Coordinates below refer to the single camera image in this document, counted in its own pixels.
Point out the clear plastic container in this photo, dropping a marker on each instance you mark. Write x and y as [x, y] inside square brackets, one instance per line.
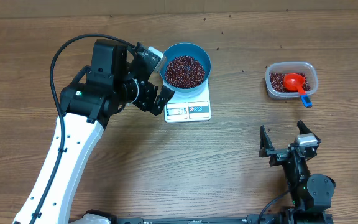
[291, 67]

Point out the red measuring scoop blue handle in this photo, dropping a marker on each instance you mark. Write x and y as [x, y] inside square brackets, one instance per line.
[295, 82]

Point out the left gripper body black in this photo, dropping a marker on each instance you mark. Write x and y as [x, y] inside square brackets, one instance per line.
[145, 96]

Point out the red beans in container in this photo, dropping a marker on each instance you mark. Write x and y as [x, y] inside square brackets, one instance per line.
[277, 82]

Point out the white digital kitchen scale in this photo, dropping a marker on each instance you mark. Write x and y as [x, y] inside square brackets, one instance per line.
[188, 105]

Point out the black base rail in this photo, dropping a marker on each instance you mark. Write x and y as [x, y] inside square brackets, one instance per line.
[96, 217]

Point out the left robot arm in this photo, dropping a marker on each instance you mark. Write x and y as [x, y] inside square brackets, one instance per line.
[117, 76]

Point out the blue plastic bowl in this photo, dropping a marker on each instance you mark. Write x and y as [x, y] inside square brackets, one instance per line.
[190, 49]

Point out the red beans in bowl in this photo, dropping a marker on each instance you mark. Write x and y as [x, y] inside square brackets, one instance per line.
[184, 72]

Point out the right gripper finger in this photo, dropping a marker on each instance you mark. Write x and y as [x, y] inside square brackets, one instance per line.
[266, 146]
[303, 128]

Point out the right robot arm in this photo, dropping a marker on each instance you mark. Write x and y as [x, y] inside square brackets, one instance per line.
[310, 193]

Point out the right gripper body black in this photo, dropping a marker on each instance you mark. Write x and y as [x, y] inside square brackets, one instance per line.
[284, 154]

